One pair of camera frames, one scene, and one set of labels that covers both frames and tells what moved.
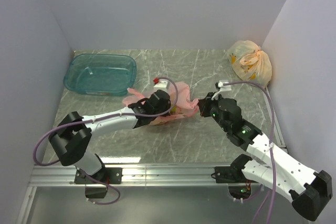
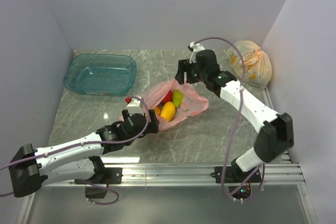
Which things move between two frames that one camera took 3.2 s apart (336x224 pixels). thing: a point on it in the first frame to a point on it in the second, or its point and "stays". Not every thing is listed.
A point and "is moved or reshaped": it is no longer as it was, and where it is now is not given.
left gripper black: [167, 108] to [153, 125]
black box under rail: [95, 192] stays
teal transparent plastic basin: [100, 75] stays
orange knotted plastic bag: [249, 63] stays
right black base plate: [231, 174] stays
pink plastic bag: [181, 104] is moved or reshaped
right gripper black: [205, 104] to [184, 66]
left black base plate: [107, 176] stays
